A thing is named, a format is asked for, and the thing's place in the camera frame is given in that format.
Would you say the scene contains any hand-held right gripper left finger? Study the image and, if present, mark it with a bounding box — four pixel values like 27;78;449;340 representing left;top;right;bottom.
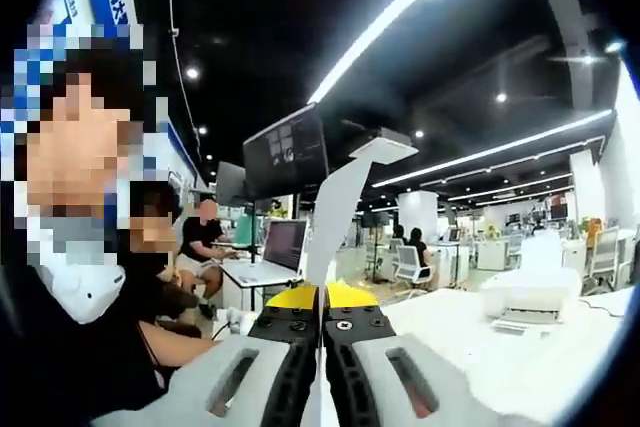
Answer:
89;284;321;427

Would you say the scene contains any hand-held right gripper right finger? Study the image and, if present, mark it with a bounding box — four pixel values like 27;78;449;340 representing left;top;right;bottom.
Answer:
322;281;506;427

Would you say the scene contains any white cloth sheet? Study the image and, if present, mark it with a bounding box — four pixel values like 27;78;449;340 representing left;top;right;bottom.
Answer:
302;156;374;427

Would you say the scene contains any small white laptop desk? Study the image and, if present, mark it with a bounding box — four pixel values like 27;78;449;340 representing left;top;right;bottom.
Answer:
219;271;304;313

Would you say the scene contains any silver laptop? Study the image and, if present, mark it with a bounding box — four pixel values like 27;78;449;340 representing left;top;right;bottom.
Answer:
222;219;310;289

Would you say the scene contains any green panel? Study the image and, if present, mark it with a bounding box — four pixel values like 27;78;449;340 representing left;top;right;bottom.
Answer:
234;214;265;248

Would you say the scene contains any operator in black clothes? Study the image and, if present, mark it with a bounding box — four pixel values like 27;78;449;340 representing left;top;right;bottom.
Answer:
0;256;174;421

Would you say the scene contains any white printer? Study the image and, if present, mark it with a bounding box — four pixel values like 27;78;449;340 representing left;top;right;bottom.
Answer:
479;236;584;333

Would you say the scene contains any small black monitor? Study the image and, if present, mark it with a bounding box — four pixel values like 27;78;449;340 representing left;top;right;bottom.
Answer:
215;161;247;208

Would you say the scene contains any white grey chest device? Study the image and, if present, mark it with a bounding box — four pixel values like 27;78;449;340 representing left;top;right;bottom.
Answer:
29;241;127;324

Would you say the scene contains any large black monitor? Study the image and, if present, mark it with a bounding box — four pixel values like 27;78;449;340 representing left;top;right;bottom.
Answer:
243;102;331;201

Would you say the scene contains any ceiling air conditioner vent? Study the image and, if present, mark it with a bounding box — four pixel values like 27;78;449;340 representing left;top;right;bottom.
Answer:
348;126;420;161

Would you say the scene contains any long ceiling light strip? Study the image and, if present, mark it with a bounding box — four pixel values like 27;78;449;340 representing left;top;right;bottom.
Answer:
307;0;501;106

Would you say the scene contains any hanging ceiling cable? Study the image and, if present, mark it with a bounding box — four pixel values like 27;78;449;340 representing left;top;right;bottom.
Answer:
168;0;205;163

